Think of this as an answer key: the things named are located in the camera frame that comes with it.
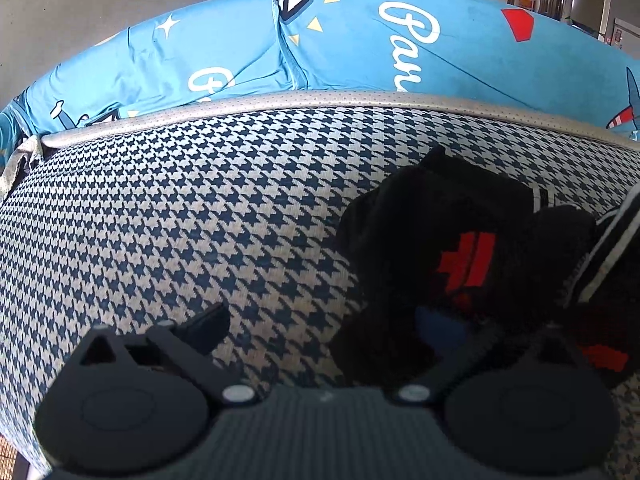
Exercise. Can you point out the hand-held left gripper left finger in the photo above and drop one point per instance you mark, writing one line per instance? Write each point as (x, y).
(210, 326)

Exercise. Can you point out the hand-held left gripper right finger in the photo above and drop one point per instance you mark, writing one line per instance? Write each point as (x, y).
(442, 327)

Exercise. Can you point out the black T-shirt with red print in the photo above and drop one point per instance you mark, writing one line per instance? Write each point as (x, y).
(400, 230)

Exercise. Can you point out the houndstooth sofa mat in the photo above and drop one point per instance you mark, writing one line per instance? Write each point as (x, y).
(175, 210)

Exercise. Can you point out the blue printed blanket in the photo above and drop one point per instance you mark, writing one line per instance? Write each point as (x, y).
(350, 55)

